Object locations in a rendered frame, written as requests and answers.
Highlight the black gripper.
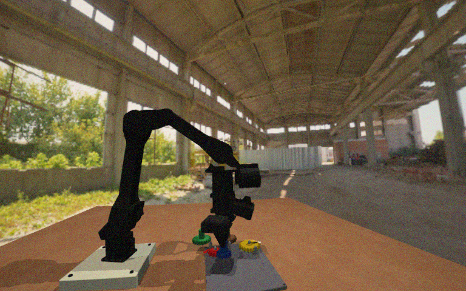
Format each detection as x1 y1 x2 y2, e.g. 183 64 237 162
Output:
201 189 236 248

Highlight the red gear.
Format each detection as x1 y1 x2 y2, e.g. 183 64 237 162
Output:
208 247 220 257

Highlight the blue gear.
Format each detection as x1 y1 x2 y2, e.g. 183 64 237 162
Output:
216 240 231 259

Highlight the yellow gear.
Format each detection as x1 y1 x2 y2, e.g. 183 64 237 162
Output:
239 239 260 253

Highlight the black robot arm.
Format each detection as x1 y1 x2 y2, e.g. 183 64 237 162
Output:
98 108 262 263

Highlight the green gear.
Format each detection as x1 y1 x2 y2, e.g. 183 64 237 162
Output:
192 229 211 245

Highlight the brown gear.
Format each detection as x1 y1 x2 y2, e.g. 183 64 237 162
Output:
227 229 237 244

